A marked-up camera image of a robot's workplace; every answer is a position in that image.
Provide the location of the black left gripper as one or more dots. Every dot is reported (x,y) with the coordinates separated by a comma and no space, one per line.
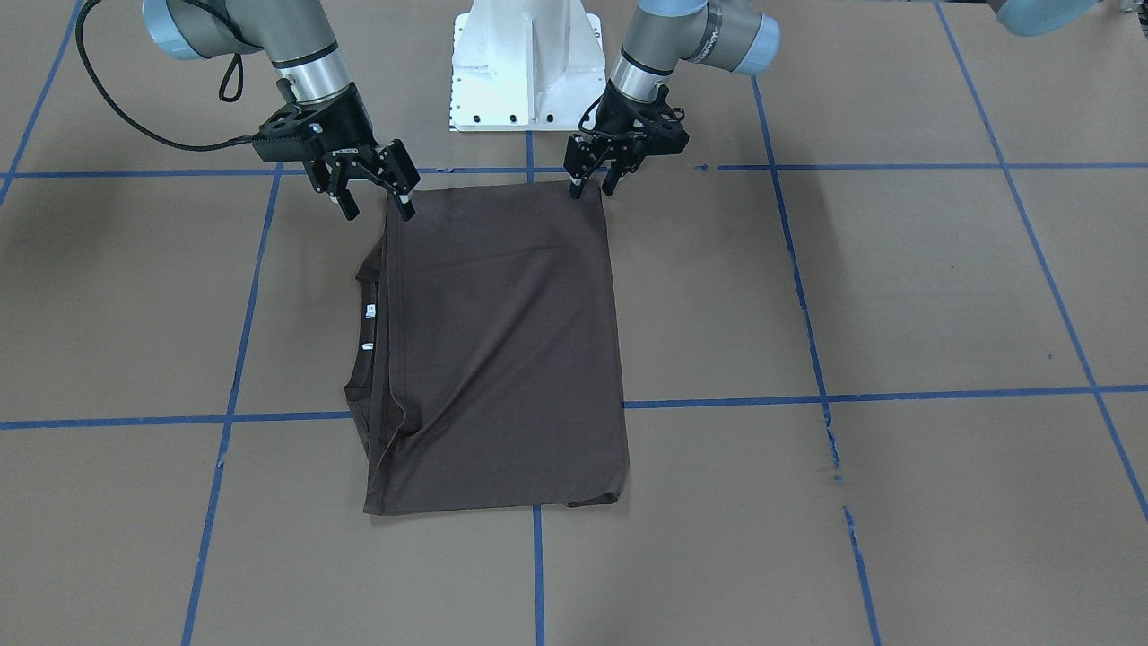
(621,119)

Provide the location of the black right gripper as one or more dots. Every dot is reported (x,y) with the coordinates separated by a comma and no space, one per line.
(344,126)

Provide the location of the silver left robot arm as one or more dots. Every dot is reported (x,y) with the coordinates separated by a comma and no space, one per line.
(724,35)

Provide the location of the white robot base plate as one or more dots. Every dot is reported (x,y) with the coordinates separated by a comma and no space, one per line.
(525,66)

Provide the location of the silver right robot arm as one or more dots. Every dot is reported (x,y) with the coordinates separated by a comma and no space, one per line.
(296,36)

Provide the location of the dark brown t-shirt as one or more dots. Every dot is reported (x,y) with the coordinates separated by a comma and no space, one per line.
(488,371)

